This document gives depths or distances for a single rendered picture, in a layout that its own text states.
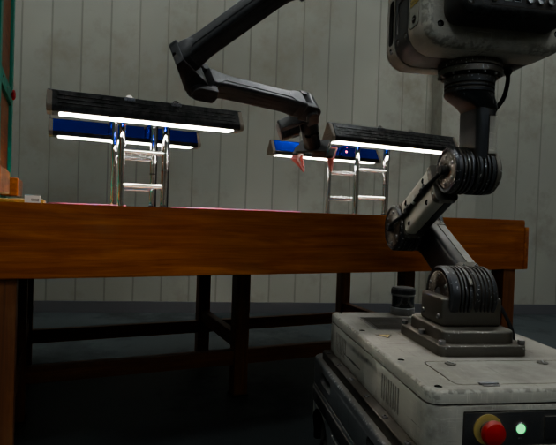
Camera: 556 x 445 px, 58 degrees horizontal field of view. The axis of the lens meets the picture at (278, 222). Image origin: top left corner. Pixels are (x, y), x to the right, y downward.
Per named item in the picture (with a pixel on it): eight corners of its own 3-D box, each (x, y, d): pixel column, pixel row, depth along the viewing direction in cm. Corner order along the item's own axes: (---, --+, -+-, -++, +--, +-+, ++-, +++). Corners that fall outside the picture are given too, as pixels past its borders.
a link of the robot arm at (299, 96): (197, 84, 121) (186, 55, 127) (187, 101, 125) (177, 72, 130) (326, 114, 148) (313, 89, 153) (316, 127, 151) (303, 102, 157)
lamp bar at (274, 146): (381, 162, 264) (381, 149, 264) (272, 154, 239) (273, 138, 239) (372, 163, 271) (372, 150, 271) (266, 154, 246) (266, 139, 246)
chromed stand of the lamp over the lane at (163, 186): (180, 235, 168) (184, 101, 167) (117, 234, 160) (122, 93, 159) (168, 232, 185) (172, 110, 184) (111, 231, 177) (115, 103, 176)
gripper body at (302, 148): (326, 155, 159) (323, 135, 154) (296, 155, 162) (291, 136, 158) (331, 145, 163) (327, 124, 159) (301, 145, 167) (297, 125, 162)
